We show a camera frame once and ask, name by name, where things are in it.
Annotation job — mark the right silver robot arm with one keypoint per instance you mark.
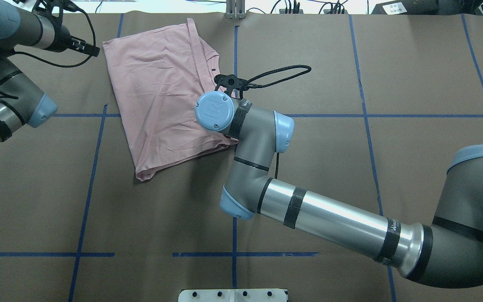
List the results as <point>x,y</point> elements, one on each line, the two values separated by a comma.
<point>446,253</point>

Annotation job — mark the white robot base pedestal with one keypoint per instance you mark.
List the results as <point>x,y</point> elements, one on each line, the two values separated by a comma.
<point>235,295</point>

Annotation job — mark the pink Snoopy t-shirt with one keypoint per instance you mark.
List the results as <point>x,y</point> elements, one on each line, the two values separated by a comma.
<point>157,77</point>

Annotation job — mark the black box white label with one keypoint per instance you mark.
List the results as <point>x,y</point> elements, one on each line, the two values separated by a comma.
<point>406,7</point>

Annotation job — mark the aluminium frame post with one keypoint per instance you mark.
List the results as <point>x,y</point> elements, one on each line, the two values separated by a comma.
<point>235,9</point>

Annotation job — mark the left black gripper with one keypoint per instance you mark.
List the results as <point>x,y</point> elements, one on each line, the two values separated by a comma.
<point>63,41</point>

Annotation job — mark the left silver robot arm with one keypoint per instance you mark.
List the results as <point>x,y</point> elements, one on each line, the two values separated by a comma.
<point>37,24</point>

